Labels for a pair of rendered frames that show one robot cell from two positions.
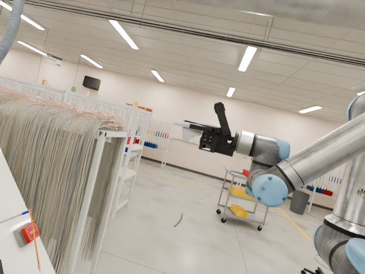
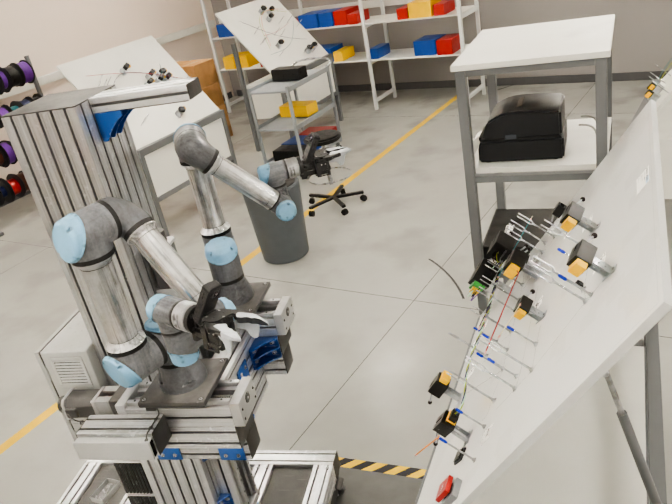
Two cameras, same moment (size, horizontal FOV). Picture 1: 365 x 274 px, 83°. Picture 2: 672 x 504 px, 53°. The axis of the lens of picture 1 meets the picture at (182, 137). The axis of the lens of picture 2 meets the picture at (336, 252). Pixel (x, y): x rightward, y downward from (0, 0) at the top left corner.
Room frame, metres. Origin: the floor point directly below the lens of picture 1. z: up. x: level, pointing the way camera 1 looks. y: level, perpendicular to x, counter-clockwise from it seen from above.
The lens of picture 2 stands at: (1.77, 0.85, 2.36)
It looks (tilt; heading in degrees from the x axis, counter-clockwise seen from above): 26 degrees down; 209
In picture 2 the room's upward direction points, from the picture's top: 11 degrees counter-clockwise
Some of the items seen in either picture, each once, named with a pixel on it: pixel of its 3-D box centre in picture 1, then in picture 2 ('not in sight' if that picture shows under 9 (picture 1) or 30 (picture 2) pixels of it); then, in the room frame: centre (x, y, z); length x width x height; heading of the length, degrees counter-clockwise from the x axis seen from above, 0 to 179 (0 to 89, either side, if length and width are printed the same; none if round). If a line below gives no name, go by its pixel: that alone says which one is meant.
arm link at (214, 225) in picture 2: not in sight; (205, 195); (-0.12, -0.69, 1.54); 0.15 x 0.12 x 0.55; 38
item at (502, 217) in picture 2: not in sight; (529, 233); (-0.74, 0.36, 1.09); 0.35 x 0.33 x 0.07; 3
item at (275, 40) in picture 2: not in sight; (283, 70); (-5.54, -3.42, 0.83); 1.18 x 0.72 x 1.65; 174
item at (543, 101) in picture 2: not in sight; (522, 126); (-0.70, 0.36, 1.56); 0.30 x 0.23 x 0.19; 94
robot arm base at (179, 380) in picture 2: not in sight; (179, 366); (0.47, -0.50, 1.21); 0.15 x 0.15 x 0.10
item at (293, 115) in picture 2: not in sight; (300, 116); (-4.52, -2.74, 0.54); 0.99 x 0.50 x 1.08; 176
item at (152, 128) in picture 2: not in sight; (158, 133); (-3.26, -3.61, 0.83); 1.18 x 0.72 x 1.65; 173
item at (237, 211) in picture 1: (241, 195); not in sight; (4.26, -1.47, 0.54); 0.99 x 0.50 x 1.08; 94
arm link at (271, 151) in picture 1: (268, 150); (169, 311); (0.66, -0.27, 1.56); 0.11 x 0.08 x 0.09; 77
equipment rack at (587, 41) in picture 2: not in sight; (548, 263); (-0.80, 0.41, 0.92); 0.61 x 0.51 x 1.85; 3
